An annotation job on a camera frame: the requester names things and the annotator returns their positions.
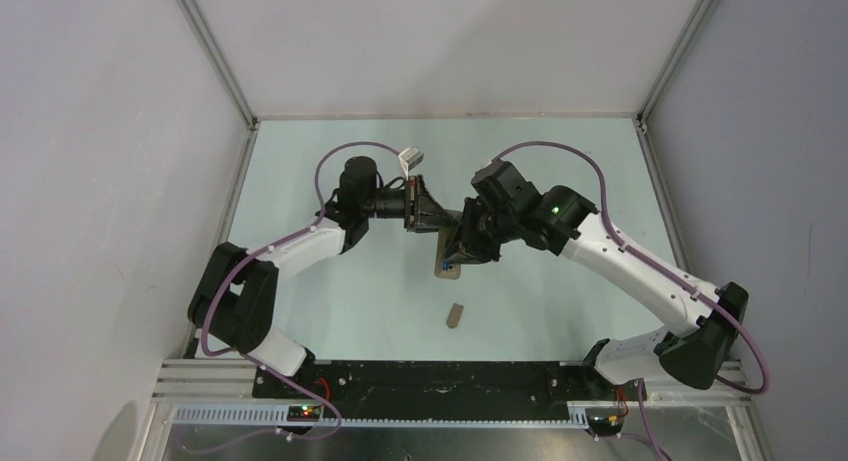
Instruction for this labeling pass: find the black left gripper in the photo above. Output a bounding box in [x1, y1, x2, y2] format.
[361, 175, 458, 235]

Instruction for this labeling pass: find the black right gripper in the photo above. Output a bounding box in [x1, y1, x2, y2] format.
[442, 196, 519, 265]

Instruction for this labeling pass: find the beige remote control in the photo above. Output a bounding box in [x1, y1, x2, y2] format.
[433, 209, 465, 282]

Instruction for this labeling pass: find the beige battery compartment cover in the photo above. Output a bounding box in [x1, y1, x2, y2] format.
[446, 303, 464, 329]

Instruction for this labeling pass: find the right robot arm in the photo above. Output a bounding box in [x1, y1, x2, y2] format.
[443, 160, 748, 399]

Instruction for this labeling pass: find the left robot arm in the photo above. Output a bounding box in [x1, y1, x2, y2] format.
[187, 156, 460, 398]

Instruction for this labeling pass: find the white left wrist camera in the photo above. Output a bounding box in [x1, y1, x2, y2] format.
[397, 146, 424, 179]

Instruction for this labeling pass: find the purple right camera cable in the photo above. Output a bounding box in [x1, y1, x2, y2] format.
[490, 140, 772, 396]

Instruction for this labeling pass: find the purple camera cable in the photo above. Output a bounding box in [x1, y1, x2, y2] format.
[490, 140, 772, 396]
[198, 141, 402, 360]

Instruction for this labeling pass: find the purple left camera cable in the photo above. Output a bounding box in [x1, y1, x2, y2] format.
[198, 141, 402, 360]

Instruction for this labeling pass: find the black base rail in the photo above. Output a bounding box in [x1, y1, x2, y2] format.
[294, 360, 641, 422]

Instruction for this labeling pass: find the white slotted cable duct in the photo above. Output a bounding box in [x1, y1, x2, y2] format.
[172, 404, 591, 429]

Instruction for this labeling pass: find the left aluminium frame post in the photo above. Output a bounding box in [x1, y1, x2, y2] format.
[175, 0, 257, 131]

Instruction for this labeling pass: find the aluminium frame post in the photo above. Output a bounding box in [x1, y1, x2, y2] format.
[637, 0, 721, 125]
[175, 0, 257, 131]

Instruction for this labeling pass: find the right aluminium frame post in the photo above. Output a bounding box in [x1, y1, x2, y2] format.
[637, 0, 721, 125]

